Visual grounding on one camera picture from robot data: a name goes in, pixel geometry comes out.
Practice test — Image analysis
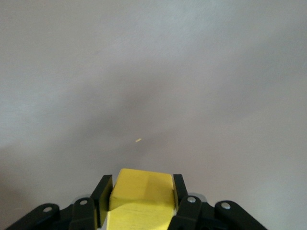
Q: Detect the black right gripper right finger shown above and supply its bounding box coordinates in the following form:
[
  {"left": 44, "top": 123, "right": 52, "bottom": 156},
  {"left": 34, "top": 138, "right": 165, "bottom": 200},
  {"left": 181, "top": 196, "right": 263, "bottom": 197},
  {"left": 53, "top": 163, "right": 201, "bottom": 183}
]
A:
[{"left": 167, "top": 173, "right": 267, "bottom": 230}]

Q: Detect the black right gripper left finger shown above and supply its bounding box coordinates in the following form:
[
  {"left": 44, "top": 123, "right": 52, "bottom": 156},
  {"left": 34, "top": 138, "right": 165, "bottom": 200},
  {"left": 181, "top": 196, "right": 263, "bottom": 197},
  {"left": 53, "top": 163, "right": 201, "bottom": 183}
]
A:
[{"left": 16, "top": 174, "right": 114, "bottom": 230}]

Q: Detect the yellow wooden block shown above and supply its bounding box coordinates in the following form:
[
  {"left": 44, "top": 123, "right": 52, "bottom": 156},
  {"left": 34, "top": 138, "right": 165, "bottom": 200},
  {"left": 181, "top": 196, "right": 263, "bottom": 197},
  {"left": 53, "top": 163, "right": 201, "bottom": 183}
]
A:
[{"left": 106, "top": 168, "right": 177, "bottom": 230}]

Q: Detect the brown table cover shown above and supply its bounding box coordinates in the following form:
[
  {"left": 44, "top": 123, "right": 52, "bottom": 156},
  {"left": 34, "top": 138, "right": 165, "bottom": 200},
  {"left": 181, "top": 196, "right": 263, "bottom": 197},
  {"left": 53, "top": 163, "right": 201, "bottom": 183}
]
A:
[{"left": 0, "top": 0, "right": 307, "bottom": 230}]

